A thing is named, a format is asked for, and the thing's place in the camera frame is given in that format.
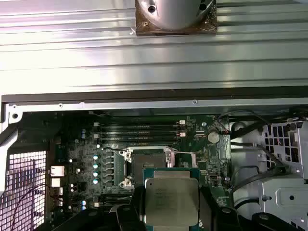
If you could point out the silver CPU chip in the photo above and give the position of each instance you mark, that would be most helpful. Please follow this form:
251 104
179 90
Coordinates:
172 199

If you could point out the grey metal disk bay cage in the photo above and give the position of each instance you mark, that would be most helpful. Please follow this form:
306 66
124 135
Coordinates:
276 192

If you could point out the CPU socket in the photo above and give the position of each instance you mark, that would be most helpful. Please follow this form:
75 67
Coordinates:
144 160

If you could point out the RAM slot with white latches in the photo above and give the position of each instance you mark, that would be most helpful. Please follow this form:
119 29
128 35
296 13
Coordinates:
139 125
139 136

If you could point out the RAM slot with black latches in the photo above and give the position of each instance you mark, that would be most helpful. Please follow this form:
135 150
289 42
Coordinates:
139 142
139 131

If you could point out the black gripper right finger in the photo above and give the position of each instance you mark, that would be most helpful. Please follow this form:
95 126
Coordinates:
211 216

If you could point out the silver coin cell battery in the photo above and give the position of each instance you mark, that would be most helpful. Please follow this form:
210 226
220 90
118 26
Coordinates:
213 137

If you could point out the grey open PC case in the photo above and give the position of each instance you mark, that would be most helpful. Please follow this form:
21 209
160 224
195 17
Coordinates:
144 106

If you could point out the green motherboard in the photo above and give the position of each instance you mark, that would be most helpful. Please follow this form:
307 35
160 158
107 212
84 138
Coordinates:
192 144

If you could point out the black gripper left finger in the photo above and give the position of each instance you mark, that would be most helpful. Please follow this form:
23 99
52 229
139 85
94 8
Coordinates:
138 211

